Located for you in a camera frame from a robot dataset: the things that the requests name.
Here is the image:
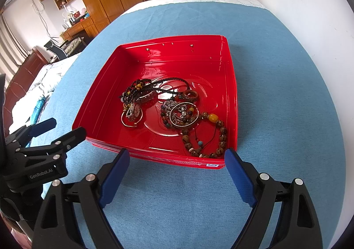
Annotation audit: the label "silver chain necklace with pendant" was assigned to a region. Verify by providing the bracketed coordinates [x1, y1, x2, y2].
[160, 100, 194, 125]

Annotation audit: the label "silver wristwatch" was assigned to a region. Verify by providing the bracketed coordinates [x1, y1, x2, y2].
[121, 90, 157, 128]

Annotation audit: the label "beige curtains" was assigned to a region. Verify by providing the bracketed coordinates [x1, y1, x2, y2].
[0, 12, 31, 92]

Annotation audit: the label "brown and amber bead bracelet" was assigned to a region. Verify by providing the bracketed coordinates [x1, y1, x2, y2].
[181, 112, 228, 159]

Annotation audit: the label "red-brown wooden cabinet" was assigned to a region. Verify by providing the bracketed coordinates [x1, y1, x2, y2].
[6, 47, 49, 103]

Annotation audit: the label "silver bangle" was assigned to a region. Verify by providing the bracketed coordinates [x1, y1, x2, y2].
[169, 102, 200, 128]

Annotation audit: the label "black cord necklace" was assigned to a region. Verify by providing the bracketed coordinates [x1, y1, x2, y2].
[151, 77, 190, 97]

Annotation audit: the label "wooden desk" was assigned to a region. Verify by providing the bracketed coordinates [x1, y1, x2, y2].
[61, 17, 97, 41]

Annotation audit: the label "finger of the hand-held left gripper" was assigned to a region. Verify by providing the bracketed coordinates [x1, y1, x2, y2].
[17, 127, 87, 161]
[6, 118, 57, 148]

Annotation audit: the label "blue cloth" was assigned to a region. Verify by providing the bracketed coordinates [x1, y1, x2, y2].
[28, 1, 346, 249]

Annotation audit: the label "red plastic tray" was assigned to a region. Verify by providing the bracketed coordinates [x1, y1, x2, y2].
[72, 35, 239, 170]

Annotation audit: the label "multicolour bead bracelet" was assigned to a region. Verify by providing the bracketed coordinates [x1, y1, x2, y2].
[160, 95, 200, 130]

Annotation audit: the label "black and gold bead bracelet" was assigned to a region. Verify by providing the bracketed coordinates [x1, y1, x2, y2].
[119, 79, 155, 106]

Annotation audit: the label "brown wooden ring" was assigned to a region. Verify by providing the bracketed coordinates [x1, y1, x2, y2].
[183, 89, 200, 102]

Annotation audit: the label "teal cloth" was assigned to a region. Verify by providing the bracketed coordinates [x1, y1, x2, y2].
[30, 98, 46, 125]

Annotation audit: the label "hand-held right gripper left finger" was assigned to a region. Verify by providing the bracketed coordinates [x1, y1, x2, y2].
[32, 148, 130, 249]

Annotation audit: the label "black chair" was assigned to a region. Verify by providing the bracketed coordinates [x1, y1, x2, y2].
[44, 39, 69, 60]

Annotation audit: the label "white quilt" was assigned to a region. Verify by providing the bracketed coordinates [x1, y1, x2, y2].
[8, 54, 81, 133]

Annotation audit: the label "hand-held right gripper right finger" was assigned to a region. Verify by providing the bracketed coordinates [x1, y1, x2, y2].
[224, 148, 324, 249]

